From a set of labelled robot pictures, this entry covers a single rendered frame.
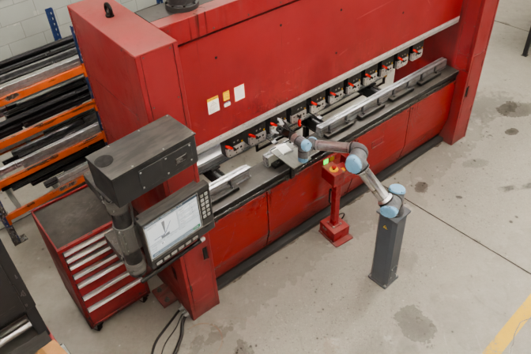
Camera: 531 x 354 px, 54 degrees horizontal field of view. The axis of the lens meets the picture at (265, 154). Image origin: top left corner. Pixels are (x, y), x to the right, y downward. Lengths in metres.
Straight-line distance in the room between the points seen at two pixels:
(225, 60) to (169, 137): 0.82
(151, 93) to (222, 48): 0.64
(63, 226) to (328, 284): 2.09
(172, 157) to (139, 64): 0.50
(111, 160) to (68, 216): 1.30
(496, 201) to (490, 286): 1.02
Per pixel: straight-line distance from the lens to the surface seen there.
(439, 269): 4.67
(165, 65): 2.83
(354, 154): 3.53
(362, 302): 4.36
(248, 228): 4.15
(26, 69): 4.75
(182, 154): 2.72
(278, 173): 4.03
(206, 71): 3.27
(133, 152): 2.66
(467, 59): 5.38
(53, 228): 3.84
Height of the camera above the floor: 3.55
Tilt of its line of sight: 39 degrees down
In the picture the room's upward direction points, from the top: 3 degrees counter-clockwise
